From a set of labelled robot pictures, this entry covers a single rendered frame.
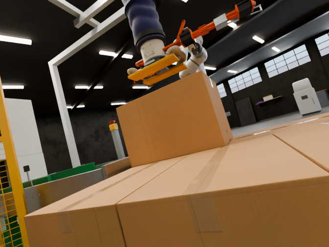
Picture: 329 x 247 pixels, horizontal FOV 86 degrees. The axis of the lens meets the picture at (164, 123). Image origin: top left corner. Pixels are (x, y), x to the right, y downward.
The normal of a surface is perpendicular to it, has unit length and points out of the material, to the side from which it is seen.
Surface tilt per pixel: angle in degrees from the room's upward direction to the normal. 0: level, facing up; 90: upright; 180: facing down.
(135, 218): 90
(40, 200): 90
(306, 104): 90
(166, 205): 90
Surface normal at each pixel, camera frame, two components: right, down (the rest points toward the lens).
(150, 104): -0.44, 0.04
